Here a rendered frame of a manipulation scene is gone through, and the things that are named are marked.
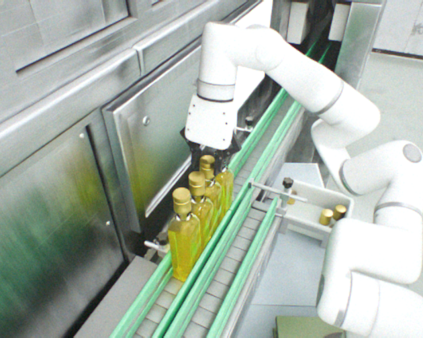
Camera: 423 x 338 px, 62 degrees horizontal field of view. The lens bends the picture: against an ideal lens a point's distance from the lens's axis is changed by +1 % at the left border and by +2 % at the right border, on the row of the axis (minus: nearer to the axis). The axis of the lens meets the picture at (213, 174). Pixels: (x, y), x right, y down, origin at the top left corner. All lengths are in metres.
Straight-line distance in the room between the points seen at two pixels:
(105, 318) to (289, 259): 0.55
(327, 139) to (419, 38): 3.77
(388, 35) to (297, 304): 3.81
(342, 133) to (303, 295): 0.48
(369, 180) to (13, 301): 0.70
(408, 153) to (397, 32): 3.79
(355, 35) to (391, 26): 2.87
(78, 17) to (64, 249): 0.41
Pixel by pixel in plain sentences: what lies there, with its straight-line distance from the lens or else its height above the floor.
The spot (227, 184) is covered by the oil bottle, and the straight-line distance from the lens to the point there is 0.85.
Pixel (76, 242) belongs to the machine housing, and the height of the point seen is 1.09.
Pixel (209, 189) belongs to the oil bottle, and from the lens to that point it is 0.80.
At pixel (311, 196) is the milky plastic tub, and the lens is 1.24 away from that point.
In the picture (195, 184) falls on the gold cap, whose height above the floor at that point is 1.15.
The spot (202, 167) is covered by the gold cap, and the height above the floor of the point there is 1.15.
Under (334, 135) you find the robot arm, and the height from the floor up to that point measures 1.21.
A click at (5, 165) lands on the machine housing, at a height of 1.35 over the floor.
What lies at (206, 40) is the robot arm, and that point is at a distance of 0.67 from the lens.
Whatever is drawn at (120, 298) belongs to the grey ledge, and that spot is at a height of 0.88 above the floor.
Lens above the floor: 1.65
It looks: 42 degrees down
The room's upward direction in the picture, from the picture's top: straight up
